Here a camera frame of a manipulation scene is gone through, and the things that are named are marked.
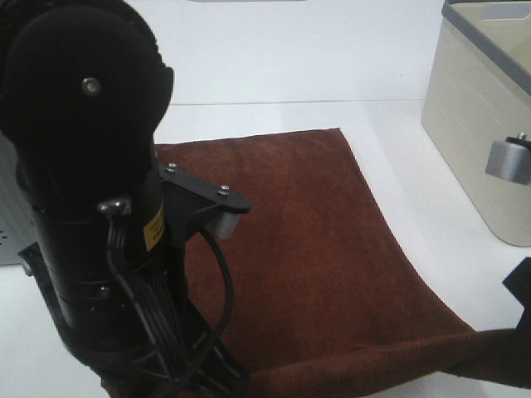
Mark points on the brown towel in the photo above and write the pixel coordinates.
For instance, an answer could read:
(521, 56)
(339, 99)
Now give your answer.
(326, 303)

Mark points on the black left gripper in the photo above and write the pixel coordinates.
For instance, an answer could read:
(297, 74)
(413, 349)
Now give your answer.
(120, 307)

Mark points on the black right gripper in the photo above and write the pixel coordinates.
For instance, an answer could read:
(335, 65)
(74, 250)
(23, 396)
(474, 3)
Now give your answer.
(518, 284)

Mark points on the grey perforated plastic basket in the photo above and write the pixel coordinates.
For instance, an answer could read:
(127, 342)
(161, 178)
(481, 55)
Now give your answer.
(16, 227)

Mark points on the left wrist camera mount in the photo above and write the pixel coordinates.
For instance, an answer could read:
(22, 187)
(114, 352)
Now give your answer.
(192, 204)

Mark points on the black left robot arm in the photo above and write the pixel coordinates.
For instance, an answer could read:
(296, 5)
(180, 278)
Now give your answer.
(83, 88)

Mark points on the beige plastic bin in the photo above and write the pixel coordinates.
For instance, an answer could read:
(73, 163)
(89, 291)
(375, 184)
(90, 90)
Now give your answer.
(479, 92)

